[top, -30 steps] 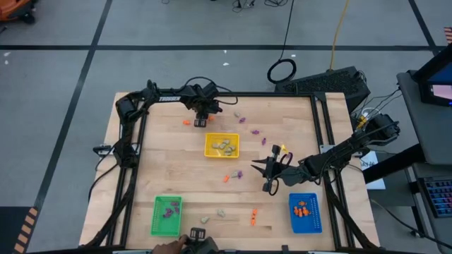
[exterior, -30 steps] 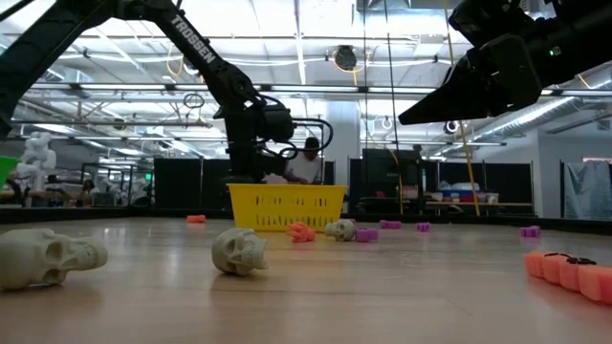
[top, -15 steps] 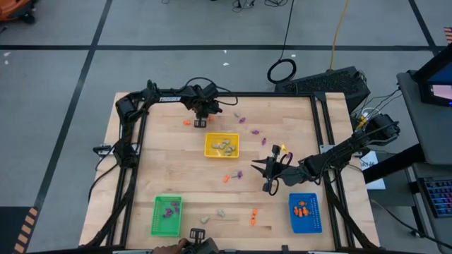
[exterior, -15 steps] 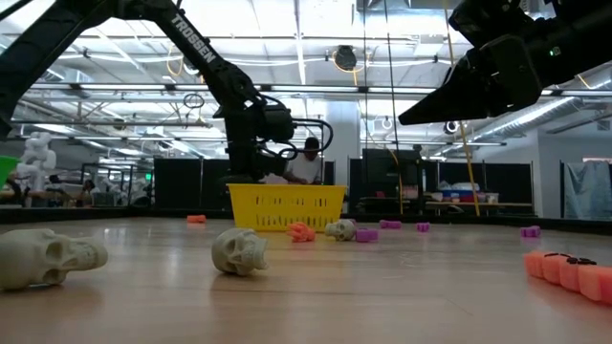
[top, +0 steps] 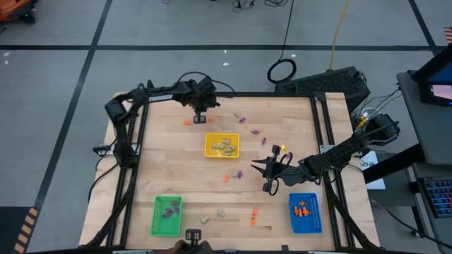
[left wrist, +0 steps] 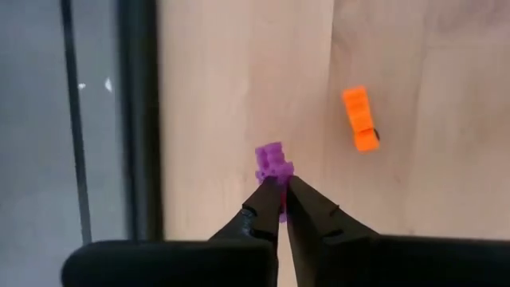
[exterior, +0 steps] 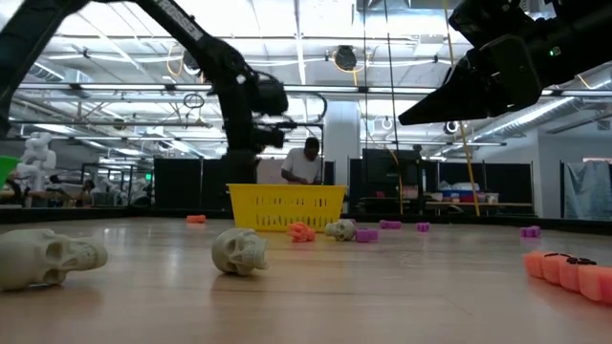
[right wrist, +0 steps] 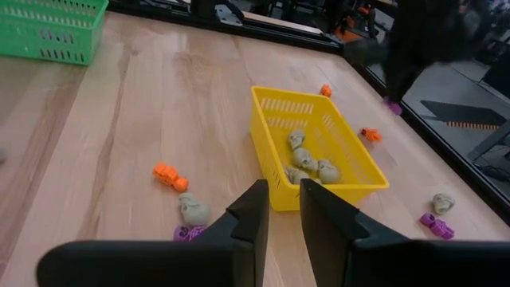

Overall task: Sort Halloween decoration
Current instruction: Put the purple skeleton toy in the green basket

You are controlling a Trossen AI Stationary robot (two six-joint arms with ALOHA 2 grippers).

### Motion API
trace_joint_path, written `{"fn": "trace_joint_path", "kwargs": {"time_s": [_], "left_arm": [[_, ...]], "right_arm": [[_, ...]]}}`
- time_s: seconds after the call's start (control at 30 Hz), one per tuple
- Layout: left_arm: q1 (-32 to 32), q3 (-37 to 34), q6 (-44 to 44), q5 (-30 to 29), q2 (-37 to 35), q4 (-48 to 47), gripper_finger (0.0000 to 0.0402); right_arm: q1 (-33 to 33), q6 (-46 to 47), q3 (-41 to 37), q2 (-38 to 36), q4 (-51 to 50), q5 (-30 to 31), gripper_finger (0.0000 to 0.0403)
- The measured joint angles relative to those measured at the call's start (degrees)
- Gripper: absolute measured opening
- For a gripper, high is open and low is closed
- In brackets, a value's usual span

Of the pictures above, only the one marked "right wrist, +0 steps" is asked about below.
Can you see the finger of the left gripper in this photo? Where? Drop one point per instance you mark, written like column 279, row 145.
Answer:
column 400, row 81

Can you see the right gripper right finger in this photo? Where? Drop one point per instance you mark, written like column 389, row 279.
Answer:
column 350, row 251

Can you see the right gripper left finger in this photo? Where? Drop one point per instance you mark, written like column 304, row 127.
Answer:
column 223, row 255

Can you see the purple plastic toy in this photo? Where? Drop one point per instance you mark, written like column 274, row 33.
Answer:
column 188, row 233
column 394, row 107
column 437, row 226

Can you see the orange plastic toy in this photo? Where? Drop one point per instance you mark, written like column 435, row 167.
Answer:
column 170, row 177
column 371, row 134
column 326, row 90

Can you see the orange machine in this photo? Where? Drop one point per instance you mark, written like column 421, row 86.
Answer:
column 350, row 34

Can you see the black mat orange stripes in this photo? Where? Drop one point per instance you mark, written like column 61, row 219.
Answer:
column 462, row 113

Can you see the yellow plastic basket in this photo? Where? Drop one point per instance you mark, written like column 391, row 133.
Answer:
column 318, row 133

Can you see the green plastic basket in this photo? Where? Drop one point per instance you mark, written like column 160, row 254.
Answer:
column 24, row 52

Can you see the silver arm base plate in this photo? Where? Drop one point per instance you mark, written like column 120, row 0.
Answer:
column 228, row 16

